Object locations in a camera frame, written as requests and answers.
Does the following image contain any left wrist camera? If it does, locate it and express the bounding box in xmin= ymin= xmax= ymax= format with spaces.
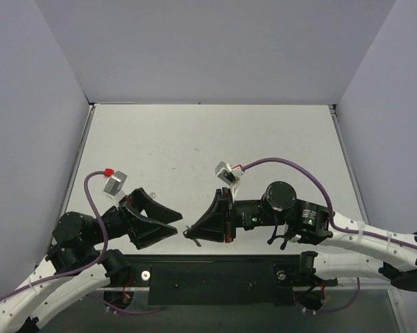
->
xmin=103 ymin=169 xmax=128 ymax=207

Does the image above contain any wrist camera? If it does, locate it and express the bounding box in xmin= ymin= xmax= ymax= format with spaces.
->
xmin=214 ymin=162 xmax=244 ymax=202
xmin=103 ymin=169 xmax=128 ymax=207

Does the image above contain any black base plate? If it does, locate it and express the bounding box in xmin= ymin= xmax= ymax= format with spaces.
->
xmin=107 ymin=253 xmax=338 ymax=306

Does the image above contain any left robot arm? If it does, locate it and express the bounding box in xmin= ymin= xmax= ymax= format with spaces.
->
xmin=0 ymin=188 xmax=182 ymax=332

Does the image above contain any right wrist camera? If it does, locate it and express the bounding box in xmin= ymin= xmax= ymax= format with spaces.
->
xmin=214 ymin=162 xmax=244 ymax=202

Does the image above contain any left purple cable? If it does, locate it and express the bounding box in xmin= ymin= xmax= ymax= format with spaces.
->
xmin=0 ymin=170 xmax=110 ymax=308

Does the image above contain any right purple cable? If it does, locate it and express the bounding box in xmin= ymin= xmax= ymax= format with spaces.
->
xmin=241 ymin=157 xmax=417 ymax=253

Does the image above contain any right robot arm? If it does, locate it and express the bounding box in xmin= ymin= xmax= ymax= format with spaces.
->
xmin=184 ymin=181 xmax=417 ymax=292

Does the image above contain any purple cable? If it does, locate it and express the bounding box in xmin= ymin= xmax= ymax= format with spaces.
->
xmin=241 ymin=157 xmax=417 ymax=253
xmin=0 ymin=170 xmax=110 ymax=308

